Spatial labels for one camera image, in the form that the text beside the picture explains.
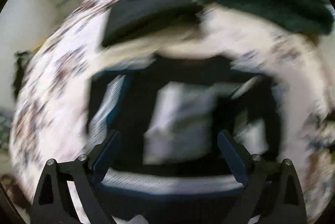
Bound white floral fleece blanket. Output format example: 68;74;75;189
10;0;334;223

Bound folded black and cream garment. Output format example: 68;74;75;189
101;0;202;48

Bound striped black white teal sweater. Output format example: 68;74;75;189
86;56;282;223

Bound black clothes on wall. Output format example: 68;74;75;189
11;50;32;100

